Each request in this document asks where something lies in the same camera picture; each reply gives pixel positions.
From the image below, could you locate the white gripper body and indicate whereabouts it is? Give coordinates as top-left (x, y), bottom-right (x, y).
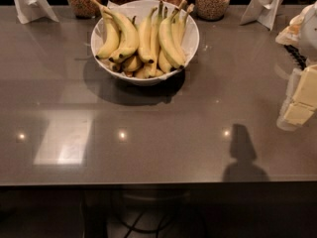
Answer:
top-left (276, 68), bottom-right (301, 131)

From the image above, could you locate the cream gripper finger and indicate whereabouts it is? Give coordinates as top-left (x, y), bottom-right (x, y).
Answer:
top-left (292, 64), bottom-right (317, 108)
top-left (283, 102), bottom-right (315, 126)

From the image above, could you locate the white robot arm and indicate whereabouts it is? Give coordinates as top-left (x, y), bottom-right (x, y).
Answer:
top-left (275, 2), bottom-right (317, 131)

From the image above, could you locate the centre tall yellow banana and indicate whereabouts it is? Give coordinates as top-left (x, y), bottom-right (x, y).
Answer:
top-left (145, 1), bottom-right (163, 78)

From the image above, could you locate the small lower yellow banana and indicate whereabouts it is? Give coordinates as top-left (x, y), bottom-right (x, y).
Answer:
top-left (122, 56), bottom-right (143, 72)

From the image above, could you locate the white ceramic bowl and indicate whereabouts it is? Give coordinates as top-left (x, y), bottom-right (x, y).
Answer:
top-left (90, 0), bottom-right (199, 86)

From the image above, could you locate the right white paper sign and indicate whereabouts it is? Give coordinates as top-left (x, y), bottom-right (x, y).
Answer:
top-left (240, 0), bottom-right (283, 31)

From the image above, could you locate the white paper sign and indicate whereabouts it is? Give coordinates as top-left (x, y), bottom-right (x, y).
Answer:
top-left (240, 0), bottom-right (283, 31)
top-left (14, 0), bottom-right (58, 24)

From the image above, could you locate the right glass cereal jar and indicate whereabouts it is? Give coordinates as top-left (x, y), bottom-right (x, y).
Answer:
top-left (195, 0), bottom-right (230, 21)

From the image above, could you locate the left white paper sign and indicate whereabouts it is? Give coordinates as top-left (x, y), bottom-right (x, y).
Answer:
top-left (14, 0), bottom-right (58, 24)

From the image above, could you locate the black ribbed cable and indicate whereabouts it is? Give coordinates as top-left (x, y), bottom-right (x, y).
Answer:
top-left (283, 44), bottom-right (309, 71)

